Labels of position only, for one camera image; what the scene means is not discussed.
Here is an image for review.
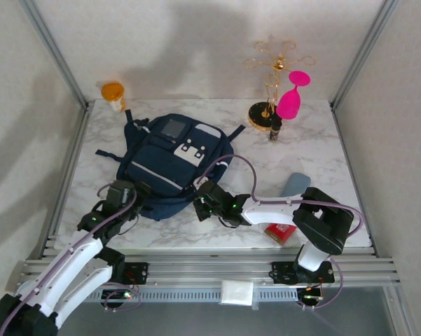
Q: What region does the navy blue backpack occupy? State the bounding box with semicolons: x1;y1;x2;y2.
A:
95;108;247;222

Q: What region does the grey-blue fabric pencil case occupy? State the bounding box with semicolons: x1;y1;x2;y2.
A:
279;171;312;200

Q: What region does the red box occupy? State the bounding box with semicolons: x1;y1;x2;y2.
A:
264;223;298;246

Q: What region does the white plastic packet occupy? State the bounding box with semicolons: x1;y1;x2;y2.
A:
219;279;259;311

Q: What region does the small dark bottle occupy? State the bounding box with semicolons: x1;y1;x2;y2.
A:
268;117;284;143

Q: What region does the jar with orange lid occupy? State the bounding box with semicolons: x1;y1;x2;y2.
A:
101;82;127;113

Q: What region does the pink wine glass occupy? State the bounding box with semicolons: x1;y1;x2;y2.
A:
275;69;312;121

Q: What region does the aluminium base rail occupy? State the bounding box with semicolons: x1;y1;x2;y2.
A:
15;253;400;290

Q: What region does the gold wire glass rack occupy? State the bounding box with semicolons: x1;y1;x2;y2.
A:
244;40;317;132

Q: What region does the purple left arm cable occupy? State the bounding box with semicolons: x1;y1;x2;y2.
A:
0;181;143;336

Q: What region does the grey slotted cable duct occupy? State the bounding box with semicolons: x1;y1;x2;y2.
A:
83;287;299;304

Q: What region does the aluminium frame post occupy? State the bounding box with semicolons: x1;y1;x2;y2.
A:
331;0;396;110
17;0;92;110

